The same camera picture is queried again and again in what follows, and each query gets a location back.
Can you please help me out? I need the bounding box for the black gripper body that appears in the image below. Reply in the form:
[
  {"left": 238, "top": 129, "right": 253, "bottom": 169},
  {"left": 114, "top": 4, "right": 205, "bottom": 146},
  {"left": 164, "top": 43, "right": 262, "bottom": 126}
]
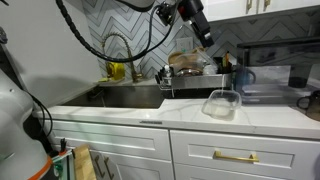
[{"left": 178, "top": 0, "right": 212, "bottom": 38}]

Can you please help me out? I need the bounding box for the clear plastic lunchbox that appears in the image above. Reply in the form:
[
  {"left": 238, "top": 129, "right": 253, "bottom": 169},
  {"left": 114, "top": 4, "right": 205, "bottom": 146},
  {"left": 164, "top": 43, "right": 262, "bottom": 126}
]
[{"left": 201, "top": 89, "right": 243, "bottom": 122}]

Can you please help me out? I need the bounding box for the steel dish rack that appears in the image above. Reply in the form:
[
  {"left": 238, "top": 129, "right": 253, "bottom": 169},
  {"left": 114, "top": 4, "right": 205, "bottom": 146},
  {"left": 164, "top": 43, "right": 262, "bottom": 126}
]
[{"left": 154, "top": 71, "right": 233, "bottom": 91}]

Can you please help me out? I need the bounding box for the dark counter edge label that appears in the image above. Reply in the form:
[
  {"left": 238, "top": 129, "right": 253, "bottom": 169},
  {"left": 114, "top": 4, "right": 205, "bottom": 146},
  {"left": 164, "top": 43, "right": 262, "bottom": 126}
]
[{"left": 139, "top": 120, "right": 163, "bottom": 126}]

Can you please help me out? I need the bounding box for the clear plastic bowl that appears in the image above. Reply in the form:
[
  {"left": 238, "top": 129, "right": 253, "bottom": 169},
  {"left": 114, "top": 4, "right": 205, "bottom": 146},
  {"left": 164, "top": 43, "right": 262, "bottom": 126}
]
[{"left": 173, "top": 51, "right": 218, "bottom": 76}]

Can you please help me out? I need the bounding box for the white cup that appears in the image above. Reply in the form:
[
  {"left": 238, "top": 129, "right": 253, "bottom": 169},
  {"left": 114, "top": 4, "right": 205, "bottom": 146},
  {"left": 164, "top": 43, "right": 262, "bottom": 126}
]
[{"left": 203, "top": 64, "right": 218, "bottom": 76}]

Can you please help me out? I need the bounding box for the wooden plate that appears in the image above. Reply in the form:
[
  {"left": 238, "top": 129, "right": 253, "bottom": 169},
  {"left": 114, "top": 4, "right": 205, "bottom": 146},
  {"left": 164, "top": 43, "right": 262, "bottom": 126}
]
[{"left": 168, "top": 47, "right": 206, "bottom": 68}]

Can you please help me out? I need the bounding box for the baby bottle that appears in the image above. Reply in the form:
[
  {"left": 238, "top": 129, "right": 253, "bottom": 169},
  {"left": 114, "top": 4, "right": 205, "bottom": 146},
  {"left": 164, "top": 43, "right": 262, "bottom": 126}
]
[{"left": 163, "top": 64, "right": 173, "bottom": 79}]

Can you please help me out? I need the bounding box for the blue pitcher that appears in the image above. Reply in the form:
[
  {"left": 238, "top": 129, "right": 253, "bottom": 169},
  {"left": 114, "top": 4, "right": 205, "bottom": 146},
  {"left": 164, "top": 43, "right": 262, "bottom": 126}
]
[{"left": 234, "top": 64, "right": 257, "bottom": 95}]

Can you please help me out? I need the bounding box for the black countertop appliance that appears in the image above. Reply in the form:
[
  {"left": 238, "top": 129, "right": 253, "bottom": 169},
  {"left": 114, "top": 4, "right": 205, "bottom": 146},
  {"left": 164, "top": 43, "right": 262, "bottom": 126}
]
[{"left": 236, "top": 36, "right": 320, "bottom": 89}]

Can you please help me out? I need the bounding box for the gold spring kitchen faucet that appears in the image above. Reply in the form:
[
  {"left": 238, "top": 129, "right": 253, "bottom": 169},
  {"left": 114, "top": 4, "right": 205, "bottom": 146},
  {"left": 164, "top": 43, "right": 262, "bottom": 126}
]
[{"left": 100, "top": 32, "right": 145, "bottom": 83}]

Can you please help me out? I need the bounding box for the white upper cabinet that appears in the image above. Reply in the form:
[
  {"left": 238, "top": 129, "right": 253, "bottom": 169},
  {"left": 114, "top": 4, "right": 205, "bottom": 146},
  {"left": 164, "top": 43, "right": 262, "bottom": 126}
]
[{"left": 201, "top": 0, "right": 320, "bottom": 26}]

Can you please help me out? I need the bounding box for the stainless steel sink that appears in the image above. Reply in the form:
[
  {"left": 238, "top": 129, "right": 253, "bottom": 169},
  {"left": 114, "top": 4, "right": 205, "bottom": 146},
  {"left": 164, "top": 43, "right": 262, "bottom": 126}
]
[{"left": 61, "top": 84, "right": 214, "bottom": 110}]

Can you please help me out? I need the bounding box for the dark glass mug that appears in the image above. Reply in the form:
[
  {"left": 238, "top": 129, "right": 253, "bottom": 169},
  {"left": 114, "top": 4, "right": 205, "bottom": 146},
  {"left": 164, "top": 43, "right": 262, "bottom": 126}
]
[{"left": 296, "top": 90, "right": 320, "bottom": 122}]

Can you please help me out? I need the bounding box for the wooden cutting board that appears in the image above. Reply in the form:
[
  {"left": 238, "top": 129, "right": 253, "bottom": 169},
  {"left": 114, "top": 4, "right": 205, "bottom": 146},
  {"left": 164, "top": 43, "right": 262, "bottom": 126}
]
[{"left": 72, "top": 144, "right": 98, "bottom": 180}]

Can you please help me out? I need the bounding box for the white wall outlet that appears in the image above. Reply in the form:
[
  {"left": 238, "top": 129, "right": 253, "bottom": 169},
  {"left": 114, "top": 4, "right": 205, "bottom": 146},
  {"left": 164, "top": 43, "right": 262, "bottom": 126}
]
[{"left": 175, "top": 36, "right": 194, "bottom": 54}]

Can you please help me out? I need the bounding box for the orange handled utensil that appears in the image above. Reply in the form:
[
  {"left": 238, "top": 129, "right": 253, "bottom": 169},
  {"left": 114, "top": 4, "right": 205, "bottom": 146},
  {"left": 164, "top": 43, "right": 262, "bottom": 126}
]
[{"left": 223, "top": 51, "right": 231, "bottom": 68}]

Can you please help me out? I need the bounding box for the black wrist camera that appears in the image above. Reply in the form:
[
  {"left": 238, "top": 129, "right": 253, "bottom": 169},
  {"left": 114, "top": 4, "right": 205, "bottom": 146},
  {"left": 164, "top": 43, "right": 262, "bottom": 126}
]
[{"left": 156, "top": 1, "right": 178, "bottom": 26}]

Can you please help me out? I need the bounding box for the black corrugated cable conduit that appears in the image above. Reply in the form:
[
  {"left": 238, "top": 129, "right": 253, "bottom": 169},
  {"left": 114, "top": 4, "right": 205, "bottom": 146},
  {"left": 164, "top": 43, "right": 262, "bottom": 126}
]
[{"left": 54, "top": 0, "right": 178, "bottom": 64}]

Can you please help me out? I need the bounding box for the gold drawer handle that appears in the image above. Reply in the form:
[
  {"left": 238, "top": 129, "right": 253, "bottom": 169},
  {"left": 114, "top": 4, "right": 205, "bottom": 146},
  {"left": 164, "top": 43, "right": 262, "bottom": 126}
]
[{"left": 213, "top": 150, "right": 260, "bottom": 164}]

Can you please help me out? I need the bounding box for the white drawer with gold handle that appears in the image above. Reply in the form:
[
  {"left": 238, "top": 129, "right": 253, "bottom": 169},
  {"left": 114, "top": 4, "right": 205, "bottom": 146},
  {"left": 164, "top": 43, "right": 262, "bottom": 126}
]
[{"left": 169, "top": 129, "right": 320, "bottom": 180}]

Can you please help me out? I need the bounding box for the bronze cabinet door handle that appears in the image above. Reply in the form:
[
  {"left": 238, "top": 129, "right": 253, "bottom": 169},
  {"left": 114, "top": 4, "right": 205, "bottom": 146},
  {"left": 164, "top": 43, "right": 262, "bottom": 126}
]
[
  {"left": 103, "top": 156, "right": 115, "bottom": 180},
  {"left": 94, "top": 154, "right": 106, "bottom": 179}
]

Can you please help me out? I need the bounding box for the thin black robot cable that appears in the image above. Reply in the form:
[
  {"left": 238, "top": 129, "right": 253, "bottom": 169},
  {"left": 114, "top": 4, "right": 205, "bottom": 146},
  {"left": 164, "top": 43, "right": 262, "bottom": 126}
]
[{"left": 28, "top": 93, "right": 54, "bottom": 138}]

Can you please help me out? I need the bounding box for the teal stand frame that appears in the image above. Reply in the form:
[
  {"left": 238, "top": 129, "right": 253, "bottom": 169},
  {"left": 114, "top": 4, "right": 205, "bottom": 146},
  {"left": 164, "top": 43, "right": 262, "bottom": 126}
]
[{"left": 51, "top": 149, "right": 76, "bottom": 180}]

